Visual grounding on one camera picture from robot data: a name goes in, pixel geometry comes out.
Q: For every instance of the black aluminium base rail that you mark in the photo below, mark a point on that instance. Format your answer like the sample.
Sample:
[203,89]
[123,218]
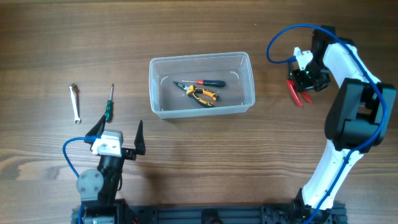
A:
[263,214]

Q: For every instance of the clear plastic container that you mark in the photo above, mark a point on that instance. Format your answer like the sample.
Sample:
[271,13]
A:
[168,101]

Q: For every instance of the red handled cutters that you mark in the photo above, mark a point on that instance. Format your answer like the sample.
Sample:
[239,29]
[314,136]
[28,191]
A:
[291,87]

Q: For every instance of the black red screwdriver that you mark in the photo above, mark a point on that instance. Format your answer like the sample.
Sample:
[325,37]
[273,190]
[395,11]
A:
[214,83]

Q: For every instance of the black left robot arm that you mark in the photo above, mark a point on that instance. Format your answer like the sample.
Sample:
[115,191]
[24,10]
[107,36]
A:
[98,187]

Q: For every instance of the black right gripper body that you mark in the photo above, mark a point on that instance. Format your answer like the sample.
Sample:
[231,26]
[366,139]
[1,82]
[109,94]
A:
[313,76]

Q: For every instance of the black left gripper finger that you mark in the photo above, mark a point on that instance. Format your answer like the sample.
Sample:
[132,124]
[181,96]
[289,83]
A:
[140,147]
[96,130]

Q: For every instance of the green handled screwdriver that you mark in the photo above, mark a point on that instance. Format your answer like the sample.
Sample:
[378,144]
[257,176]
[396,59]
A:
[109,106]

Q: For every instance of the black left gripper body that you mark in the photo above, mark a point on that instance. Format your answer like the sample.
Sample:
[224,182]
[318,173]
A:
[129,154]

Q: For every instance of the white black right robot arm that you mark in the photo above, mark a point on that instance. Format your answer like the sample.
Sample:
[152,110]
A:
[356,121]

